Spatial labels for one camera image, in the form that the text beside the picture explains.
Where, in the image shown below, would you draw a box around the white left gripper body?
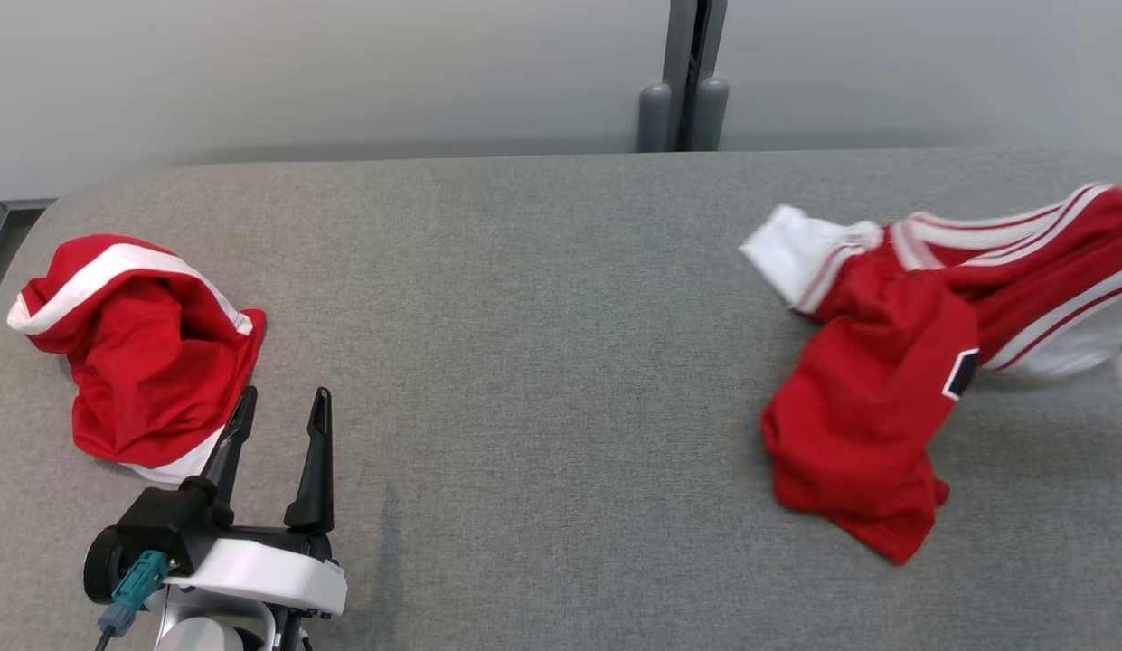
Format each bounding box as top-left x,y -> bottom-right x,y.
163,523 -> 349,651

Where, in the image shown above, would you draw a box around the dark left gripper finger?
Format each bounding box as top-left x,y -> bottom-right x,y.
283,387 -> 335,534
202,385 -> 259,527

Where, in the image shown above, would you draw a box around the red shorts with white stripe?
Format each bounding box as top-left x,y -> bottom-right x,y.
6,233 -> 269,486

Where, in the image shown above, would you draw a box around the red jersey with white sleeves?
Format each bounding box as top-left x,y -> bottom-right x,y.
739,182 -> 1122,567

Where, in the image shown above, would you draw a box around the teal cable connector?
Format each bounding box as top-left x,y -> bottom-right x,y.
97,549 -> 173,639

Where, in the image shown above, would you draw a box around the grey cylindrical post cap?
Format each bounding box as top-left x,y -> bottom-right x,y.
692,76 -> 731,152
636,82 -> 674,154

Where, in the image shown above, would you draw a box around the grey partition post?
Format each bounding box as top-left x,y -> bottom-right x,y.
664,0 -> 730,153

